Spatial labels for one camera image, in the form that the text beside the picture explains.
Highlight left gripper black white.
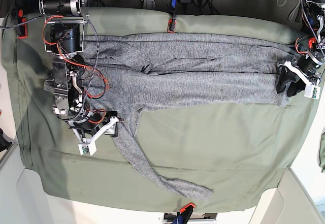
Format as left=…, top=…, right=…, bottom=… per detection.
left=276, top=53, right=324, bottom=99

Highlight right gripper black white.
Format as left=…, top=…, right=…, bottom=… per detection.
left=68, top=111, right=124, bottom=155

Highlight grey heathered T-shirt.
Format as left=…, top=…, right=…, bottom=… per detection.
left=82, top=33, right=297, bottom=200

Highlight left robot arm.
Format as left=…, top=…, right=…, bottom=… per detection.
left=276, top=0, right=324, bottom=100

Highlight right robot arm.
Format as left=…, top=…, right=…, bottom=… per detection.
left=40, top=0, right=121, bottom=156

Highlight green cloth pile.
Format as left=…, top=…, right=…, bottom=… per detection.
left=318, top=133, right=325, bottom=173

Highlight green table cloth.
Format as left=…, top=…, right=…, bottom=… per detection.
left=2, top=20, right=319, bottom=212

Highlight bottom orange clamp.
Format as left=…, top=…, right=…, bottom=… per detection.
left=172, top=202, right=196, bottom=224

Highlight top centre blue clamp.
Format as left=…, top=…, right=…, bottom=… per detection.
left=167, top=0, right=177, bottom=33

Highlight left edge orange clamp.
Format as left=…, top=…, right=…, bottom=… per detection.
left=11, top=8, right=27, bottom=39

